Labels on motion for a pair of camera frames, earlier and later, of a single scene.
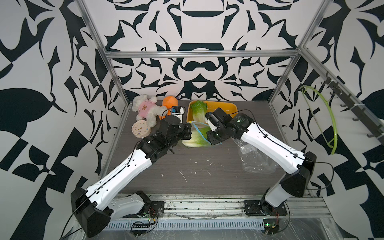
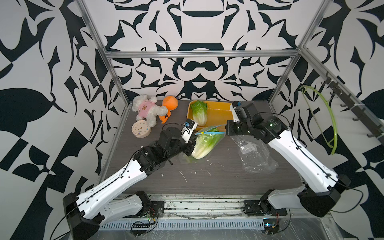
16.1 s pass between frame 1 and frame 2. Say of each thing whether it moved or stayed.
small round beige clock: stayed
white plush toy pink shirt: stayed
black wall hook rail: stayed
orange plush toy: stayed
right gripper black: moved
